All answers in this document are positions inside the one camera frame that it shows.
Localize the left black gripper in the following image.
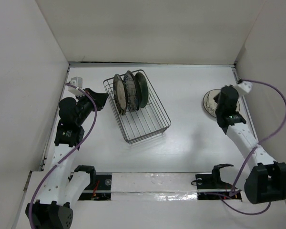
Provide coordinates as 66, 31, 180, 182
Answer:
75, 88, 108, 125

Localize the cream tree pattern plate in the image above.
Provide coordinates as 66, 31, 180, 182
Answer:
203, 86, 240, 118

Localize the dark striped rim plate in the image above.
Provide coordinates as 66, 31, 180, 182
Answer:
113, 74, 128, 115

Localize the blue floral plate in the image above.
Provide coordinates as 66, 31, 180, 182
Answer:
123, 71, 140, 112

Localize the brown rim cream plate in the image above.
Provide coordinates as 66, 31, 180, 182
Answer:
135, 72, 149, 108

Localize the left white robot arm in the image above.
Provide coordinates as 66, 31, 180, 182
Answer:
25, 85, 109, 229

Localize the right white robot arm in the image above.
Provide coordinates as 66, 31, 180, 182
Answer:
210, 81, 286, 204

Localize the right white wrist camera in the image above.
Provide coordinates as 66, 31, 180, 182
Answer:
234, 81, 253, 96

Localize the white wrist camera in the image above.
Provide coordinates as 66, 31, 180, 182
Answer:
66, 77, 84, 97
234, 81, 253, 96

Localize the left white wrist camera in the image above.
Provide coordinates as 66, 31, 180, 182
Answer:
66, 77, 84, 97

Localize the grey wire dish rack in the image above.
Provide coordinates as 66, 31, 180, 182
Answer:
103, 69, 171, 144

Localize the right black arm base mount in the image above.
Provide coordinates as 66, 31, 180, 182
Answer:
191, 164, 242, 200

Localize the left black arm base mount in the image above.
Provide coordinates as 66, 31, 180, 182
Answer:
68, 165, 112, 201

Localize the silver taped front rail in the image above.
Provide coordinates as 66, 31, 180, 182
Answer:
82, 172, 229, 201

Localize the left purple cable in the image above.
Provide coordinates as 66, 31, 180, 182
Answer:
30, 82, 97, 229

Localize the purple cable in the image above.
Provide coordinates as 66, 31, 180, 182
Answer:
30, 82, 97, 229
220, 80, 286, 214

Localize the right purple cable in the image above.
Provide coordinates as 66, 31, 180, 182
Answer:
220, 80, 286, 214

